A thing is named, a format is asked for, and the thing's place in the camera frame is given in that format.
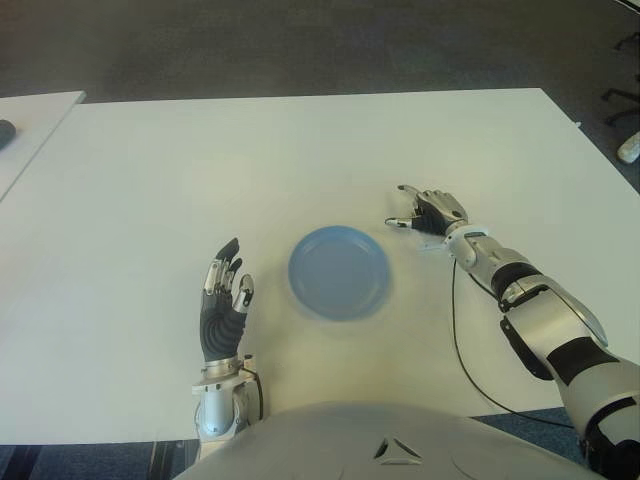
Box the neighbouring white table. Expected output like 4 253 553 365
0 90 86 201

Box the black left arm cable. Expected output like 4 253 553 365
244 367 265 421

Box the blue round plate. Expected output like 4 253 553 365
287 225 395 324

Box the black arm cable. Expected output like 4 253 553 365
244 367 265 421
451 257 576 429

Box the black office chair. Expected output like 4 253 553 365
602 32 640 126

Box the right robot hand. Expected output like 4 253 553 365
383 184 471 236

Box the grey robot torso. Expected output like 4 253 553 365
174 399 591 480

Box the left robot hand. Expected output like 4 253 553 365
198 238 255 362

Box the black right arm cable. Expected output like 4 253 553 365
451 257 576 429

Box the white shoe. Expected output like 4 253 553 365
617 130 640 162

